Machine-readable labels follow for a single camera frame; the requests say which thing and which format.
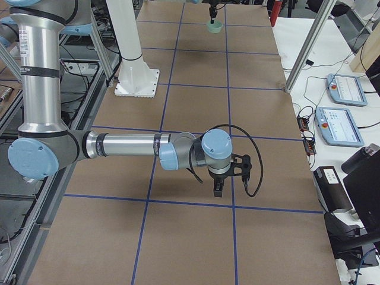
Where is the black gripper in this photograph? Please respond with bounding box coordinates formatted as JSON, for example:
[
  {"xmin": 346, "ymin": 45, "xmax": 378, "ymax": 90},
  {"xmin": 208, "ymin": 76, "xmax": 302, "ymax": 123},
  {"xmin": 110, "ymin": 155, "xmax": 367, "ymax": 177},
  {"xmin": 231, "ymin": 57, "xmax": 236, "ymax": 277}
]
[
  {"xmin": 212, "ymin": 173, "xmax": 227, "ymax": 197},
  {"xmin": 208, "ymin": 0, "xmax": 218, "ymax": 24}
]

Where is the mint green bowl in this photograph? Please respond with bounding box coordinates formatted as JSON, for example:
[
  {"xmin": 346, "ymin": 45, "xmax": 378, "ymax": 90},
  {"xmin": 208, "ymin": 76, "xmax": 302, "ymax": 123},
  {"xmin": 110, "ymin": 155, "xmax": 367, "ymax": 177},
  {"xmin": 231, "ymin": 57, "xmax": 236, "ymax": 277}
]
[{"xmin": 206, "ymin": 20, "xmax": 223, "ymax": 34}]

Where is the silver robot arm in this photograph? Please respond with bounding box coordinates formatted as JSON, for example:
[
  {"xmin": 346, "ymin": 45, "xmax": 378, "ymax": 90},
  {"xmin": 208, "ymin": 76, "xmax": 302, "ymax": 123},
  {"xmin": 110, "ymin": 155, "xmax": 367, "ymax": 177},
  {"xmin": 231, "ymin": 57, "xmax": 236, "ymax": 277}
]
[{"xmin": 8, "ymin": 1, "xmax": 233, "ymax": 197}]

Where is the red cylinder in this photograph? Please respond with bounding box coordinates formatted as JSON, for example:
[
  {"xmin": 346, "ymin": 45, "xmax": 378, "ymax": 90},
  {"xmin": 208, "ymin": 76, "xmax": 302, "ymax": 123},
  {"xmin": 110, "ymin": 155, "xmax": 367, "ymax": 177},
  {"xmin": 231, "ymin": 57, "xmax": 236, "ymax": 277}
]
[{"xmin": 270, "ymin": 0, "xmax": 282, "ymax": 27}]

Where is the small black square device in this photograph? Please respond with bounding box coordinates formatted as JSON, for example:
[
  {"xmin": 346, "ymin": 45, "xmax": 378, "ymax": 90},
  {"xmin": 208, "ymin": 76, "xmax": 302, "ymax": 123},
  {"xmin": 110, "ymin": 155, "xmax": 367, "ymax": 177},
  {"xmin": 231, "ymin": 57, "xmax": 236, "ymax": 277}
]
[{"xmin": 306, "ymin": 59, "xmax": 314, "ymax": 66}]

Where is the black box with label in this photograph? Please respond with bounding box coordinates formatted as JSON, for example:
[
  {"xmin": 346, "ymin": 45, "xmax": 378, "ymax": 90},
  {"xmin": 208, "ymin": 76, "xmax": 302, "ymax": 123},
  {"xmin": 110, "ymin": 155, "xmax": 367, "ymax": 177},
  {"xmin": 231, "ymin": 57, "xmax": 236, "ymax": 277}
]
[{"xmin": 313, "ymin": 166, "xmax": 353, "ymax": 213}]

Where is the near blue teach pendant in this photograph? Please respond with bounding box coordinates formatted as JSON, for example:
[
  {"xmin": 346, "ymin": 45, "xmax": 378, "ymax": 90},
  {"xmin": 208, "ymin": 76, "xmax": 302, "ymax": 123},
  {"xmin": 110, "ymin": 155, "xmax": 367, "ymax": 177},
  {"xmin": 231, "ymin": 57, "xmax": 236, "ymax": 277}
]
[{"xmin": 315, "ymin": 107, "xmax": 364, "ymax": 147}]

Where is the blue teach pendant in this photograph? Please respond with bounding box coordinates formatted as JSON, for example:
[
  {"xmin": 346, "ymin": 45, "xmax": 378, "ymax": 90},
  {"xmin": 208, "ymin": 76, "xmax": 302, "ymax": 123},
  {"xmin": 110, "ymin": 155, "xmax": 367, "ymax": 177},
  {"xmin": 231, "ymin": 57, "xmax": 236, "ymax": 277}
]
[
  {"xmin": 327, "ymin": 74, "xmax": 368, "ymax": 107},
  {"xmin": 315, "ymin": 107, "xmax": 364, "ymax": 147}
]

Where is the black computer monitor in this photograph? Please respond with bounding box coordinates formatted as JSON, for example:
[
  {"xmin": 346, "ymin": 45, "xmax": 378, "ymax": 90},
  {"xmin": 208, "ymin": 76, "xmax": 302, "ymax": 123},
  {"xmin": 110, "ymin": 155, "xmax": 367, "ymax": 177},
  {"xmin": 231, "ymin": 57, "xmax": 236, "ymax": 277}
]
[{"xmin": 343, "ymin": 151, "xmax": 379, "ymax": 232}]

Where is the far blue teach pendant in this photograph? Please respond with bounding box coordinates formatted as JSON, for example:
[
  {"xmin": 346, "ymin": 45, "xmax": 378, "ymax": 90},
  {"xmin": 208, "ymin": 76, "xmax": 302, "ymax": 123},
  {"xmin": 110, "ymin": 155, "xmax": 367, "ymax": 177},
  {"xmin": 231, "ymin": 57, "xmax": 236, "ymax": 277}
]
[{"xmin": 327, "ymin": 74, "xmax": 368, "ymax": 107}]

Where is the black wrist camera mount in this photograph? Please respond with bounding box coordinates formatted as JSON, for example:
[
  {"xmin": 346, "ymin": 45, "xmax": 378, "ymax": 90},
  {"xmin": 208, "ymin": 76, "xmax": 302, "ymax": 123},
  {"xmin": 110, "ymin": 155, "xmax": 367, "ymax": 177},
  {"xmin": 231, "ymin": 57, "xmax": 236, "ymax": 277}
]
[{"xmin": 226, "ymin": 153, "xmax": 252, "ymax": 180}]

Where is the black camera cable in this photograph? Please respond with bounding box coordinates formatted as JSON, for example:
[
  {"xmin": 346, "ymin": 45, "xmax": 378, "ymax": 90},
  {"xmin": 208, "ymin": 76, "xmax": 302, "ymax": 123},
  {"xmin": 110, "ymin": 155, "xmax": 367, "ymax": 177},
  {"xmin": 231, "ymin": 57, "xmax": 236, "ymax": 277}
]
[{"xmin": 186, "ymin": 124, "xmax": 264, "ymax": 198}]

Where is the white central pedestal column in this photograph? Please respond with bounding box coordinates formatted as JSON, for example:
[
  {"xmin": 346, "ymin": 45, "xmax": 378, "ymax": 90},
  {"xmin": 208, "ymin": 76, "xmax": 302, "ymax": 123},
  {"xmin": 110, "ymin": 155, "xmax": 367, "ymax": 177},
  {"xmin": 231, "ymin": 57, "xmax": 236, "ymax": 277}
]
[{"xmin": 106, "ymin": 0, "xmax": 160, "ymax": 98}]

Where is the aluminium frame post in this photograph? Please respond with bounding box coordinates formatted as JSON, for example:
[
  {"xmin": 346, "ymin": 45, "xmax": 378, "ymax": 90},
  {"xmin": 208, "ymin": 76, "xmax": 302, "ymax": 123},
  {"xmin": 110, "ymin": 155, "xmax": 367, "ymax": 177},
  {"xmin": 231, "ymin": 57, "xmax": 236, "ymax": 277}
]
[{"xmin": 284, "ymin": 0, "xmax": 337, "ymax": 93}]

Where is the aluminium side frame rail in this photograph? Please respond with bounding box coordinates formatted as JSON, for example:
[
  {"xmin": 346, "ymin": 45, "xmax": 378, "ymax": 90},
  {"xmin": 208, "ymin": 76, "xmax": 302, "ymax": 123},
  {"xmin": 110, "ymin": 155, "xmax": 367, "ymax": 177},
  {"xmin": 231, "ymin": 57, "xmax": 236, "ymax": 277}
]
[{"xmin": 1, "ymin": 53, "xmax": 118, "ymax": 284}]

